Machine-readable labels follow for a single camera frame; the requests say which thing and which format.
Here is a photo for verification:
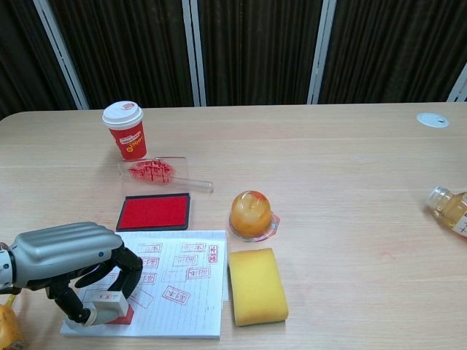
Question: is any red ink pad black case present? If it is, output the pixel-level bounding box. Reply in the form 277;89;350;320
115;194;193;233

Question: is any yellow banana with stem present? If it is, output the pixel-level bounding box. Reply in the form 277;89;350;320
0;294;27;350

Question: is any plastic bottle with yellow liquid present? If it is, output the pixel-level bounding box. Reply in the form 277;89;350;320
424;185;467;240

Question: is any dark fabric partition panel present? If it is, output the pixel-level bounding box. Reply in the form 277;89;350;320
318;0;467;105
0;0;80;121
198;0;325;107
47;0;195;110

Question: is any white round cable grommet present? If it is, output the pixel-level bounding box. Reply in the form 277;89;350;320
416;112;450;129

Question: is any grey partition frame post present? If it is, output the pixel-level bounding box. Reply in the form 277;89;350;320
33;0;90;111
306;0;337;106
446;62;467;104
188;0;208;107

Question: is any red paper cup white lid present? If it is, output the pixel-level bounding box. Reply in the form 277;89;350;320
101;101;150;161

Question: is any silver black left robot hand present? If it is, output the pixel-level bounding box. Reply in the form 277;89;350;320
7;221;144;327

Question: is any yellow sponge block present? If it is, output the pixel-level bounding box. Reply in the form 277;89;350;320
228;247;292;317

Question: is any orange fruit jelly cup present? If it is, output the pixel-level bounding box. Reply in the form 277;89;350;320
228;189;282;244

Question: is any lined paper notepad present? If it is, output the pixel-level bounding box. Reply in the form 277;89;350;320
59;230;231;341

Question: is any clear plastic ink pad lid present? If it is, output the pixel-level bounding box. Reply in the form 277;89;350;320
119;156;215;198

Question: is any white red rubber stamp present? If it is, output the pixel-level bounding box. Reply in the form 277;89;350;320
88;291;134;327

